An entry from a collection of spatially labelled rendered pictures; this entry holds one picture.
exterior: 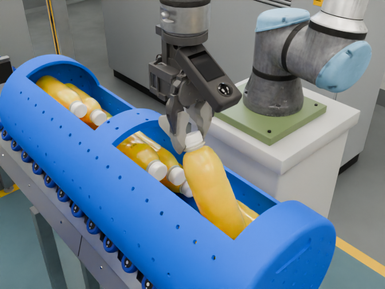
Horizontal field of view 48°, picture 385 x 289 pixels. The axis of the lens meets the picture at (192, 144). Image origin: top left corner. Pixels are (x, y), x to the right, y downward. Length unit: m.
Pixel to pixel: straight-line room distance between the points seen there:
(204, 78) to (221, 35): 2.07
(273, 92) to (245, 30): 1.54
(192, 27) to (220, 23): 2.05
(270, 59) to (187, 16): 0.41
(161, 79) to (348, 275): 1.76
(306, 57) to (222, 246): 0.45
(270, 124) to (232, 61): 1.69
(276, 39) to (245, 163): 0.30
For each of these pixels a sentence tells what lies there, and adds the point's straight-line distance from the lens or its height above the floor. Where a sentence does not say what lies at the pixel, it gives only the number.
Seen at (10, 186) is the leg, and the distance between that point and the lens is 2.80.
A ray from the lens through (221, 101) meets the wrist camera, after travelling 0.63.
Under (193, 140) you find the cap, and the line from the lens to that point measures 0.74.
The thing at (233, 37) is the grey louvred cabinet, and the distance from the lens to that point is 2.65.
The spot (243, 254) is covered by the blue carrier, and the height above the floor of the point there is 1.21.
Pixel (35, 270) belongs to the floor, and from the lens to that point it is 2.33.
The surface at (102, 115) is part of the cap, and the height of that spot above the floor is 1.11.
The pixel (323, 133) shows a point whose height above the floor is 1.15.
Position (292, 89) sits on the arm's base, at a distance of 1.06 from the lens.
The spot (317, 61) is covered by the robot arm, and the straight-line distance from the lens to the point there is 0.93.
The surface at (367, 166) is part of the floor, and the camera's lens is 3.03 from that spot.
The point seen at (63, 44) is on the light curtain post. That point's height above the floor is 1.02.
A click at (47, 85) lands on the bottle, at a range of 1.24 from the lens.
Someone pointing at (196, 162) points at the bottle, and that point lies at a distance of 0.74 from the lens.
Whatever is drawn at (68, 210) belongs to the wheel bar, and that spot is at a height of 0.93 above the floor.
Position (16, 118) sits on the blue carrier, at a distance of 1.18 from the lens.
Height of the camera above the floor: 1.71
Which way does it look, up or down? 35 degrees down
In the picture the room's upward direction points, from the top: straight up
